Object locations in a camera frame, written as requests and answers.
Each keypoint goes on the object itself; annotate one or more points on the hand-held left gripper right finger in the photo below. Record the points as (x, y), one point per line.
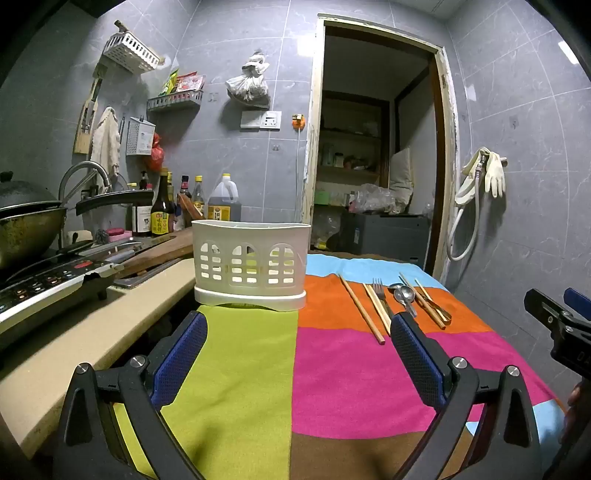
(415, 360)

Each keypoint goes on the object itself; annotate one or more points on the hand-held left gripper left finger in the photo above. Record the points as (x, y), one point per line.
(182, 355)

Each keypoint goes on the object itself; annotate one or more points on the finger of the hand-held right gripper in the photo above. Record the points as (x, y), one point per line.
(581, 304)
(547, 309)

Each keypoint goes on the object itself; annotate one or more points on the metal spoon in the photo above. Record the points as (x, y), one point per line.
(396, 286)
(406, 294)

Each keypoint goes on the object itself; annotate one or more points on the metal fork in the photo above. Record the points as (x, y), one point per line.
(380, 295)

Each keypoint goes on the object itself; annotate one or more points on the white plastic utensil holder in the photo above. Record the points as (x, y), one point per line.
(249, 240)

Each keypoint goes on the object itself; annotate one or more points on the person's right hand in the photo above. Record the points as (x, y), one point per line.
(581, 399)

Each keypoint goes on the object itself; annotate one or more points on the colourful striped cloth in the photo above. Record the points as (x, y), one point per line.
(351, 369)

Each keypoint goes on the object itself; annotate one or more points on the wooden cutting board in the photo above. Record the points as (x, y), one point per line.
(157, 256)

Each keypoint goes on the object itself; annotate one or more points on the grey cabinet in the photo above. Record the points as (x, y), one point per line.
(392, 237)

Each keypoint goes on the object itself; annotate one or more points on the kitchen knife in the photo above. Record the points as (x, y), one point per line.
(101, 249)

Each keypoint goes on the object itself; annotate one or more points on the red sponge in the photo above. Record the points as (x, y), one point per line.
(121, 233)

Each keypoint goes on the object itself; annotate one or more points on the soy sauce bottle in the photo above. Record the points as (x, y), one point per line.
(161, 217)

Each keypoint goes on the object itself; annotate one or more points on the cream rubber glove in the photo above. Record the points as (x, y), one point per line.
(468, 184)
(496, 177)

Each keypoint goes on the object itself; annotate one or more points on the white label dark bottle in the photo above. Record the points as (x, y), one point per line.
(141, 217)

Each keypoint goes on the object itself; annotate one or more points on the induction cooker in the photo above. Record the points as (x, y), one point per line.
(51, 286)

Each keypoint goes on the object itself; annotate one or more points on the large cooking oil jug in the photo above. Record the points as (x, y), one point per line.
(225, 203)

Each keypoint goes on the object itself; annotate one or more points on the yellow cap sauce bottle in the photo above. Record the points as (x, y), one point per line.
(199, 196)

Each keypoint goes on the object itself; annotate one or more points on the dark red cap bottle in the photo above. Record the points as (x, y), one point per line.
(185, 189)

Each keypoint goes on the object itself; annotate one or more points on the crumpled clear plastic bags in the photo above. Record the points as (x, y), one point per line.
(376, 198)

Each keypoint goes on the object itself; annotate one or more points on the white pillow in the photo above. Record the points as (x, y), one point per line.
(400, 180)

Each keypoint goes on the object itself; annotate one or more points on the green box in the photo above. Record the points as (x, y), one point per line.
(322, 198)

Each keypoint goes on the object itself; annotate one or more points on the wooden shelf unit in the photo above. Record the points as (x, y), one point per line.
(351, 175)

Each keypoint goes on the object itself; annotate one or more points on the black wok with lid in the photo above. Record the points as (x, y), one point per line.
(27, 235)

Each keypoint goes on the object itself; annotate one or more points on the red plastic bag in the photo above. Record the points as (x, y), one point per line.
(157, 154)

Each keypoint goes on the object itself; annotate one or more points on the metal faucet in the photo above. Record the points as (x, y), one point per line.
(76, 173)

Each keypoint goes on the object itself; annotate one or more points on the dark wok lid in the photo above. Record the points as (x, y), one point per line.
(23, 194)

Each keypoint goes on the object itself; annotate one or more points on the beige hanging towel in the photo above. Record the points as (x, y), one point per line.
(106, 138)

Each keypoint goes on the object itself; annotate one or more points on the snack packets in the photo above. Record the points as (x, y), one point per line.
(184, 83)

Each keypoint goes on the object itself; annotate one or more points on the clear hanging plastic bag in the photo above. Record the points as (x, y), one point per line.
(249, 83)

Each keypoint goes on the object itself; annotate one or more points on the white door frame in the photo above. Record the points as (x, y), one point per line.
(445, 161)

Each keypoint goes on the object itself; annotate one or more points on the white perforated wall box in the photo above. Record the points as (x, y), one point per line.
(139, 136)

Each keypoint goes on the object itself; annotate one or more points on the wall outlet panel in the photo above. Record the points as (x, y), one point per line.
(261, 120)

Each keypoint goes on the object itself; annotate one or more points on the wooden wall knife block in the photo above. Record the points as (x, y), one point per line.
(87, 120)

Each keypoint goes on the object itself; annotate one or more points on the grey wall shelf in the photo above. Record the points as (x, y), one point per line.
(175, 100)

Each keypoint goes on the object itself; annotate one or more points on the orange wall hook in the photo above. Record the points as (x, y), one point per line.
(298, 122)

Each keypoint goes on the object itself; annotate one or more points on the white wall basket rack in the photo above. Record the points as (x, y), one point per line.
(129, 48)

